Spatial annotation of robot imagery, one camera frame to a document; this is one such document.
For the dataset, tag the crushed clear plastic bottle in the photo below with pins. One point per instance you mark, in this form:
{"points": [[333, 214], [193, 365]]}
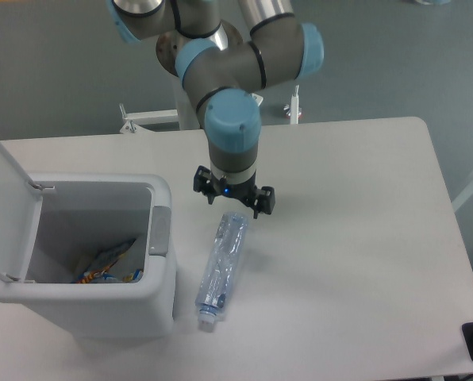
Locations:
{"points": [[216, 286]]}

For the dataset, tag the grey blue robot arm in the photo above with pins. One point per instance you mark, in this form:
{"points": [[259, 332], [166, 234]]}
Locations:
{"points": [[220, 82]]}

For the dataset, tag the colourful raccoon snack bag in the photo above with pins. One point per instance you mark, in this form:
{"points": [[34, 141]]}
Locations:
{"points": [[98, 270]]}

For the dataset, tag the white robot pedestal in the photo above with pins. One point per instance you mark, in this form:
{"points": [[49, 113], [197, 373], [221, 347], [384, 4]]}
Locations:
{"points": [[167, 47]]}

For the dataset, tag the white levelling foot bracket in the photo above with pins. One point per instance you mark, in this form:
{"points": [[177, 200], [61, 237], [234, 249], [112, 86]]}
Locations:
{"points": [[292, 110]]}

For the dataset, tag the white trash can lid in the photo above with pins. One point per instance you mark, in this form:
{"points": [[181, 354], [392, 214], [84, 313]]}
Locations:
{"points": [[20, 207]]}

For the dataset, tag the white trash can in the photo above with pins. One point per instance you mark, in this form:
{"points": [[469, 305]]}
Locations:
{"points": [[81, 216]]}

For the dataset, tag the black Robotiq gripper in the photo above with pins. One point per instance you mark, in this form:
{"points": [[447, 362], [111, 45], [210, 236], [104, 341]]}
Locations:
{"points": [[260, 200]]}

